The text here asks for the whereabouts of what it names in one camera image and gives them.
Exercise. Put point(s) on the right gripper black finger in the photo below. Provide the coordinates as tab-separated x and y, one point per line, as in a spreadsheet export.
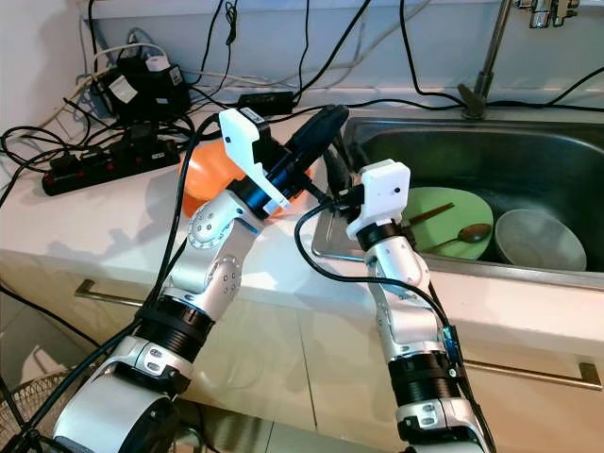
338	168

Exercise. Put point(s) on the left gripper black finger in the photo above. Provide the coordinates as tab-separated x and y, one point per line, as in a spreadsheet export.
321	132

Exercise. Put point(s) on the orange plastic bowl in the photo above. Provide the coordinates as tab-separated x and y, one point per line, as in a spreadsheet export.
203	170

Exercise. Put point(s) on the orange plastic plate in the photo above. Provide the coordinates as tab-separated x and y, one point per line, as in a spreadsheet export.
198	203

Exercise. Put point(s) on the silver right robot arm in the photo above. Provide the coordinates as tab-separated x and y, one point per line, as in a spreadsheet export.
411	311

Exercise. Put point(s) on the white kitchen base cabinet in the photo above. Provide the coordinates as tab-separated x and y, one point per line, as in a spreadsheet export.
302	368

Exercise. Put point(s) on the black power adapter brick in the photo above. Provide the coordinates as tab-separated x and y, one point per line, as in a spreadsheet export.
266	102

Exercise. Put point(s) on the brown wooden chopsticks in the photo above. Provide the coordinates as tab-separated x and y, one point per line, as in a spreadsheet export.
432	212

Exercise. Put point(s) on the green plastic plate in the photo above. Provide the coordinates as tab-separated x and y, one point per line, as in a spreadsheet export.
462	212

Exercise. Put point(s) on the black charger with white label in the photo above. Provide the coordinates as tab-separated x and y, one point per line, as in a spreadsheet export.
151	90

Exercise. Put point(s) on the metal sink faucet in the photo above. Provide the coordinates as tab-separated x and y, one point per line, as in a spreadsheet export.
491	57

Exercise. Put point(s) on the black power strip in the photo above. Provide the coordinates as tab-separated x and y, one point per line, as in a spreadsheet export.
104	170

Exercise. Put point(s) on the stainless steel sink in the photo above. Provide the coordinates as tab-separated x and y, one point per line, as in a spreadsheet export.
528	160

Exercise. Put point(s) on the white bowl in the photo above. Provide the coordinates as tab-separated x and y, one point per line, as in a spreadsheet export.
538	241

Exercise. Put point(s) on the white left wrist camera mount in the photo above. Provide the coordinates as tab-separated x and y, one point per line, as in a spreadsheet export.
243	146

